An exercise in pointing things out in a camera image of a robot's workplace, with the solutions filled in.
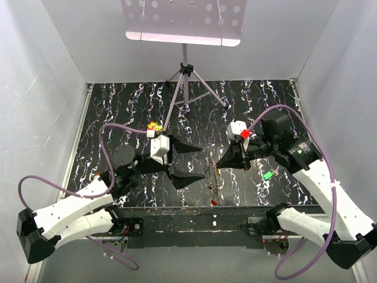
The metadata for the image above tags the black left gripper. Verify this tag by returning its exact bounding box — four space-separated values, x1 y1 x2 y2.
128 130 206 187

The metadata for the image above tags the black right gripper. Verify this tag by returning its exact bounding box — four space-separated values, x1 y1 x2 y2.
215 136 277 171

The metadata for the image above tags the metal key ring disc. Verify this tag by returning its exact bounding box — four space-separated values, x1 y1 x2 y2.
204 156 220 204

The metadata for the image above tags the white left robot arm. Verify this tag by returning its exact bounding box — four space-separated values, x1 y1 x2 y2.
16 134 204 264

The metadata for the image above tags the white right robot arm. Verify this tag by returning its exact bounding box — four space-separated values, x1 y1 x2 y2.
216 110 376 269

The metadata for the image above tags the green tag key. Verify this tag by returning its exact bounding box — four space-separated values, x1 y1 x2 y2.
262 166 280 180

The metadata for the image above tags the yellow toy block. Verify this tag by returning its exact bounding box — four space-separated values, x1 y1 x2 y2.
147 121 164 131

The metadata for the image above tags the lilac music stand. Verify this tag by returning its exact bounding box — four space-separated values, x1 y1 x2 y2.
121 0 247 131

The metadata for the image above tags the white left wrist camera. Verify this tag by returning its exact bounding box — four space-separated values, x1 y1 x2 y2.
147 129 170 166

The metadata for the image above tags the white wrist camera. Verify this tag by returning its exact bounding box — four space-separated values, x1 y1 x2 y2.
147 129 170 166
227 121 251 143

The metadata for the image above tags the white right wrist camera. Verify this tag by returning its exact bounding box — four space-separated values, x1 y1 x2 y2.
227 121 251 143

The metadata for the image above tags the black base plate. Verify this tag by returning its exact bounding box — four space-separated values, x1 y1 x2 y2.
97 206 336 250

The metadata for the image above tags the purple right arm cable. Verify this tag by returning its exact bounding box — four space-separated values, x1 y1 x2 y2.
249 105 337 280

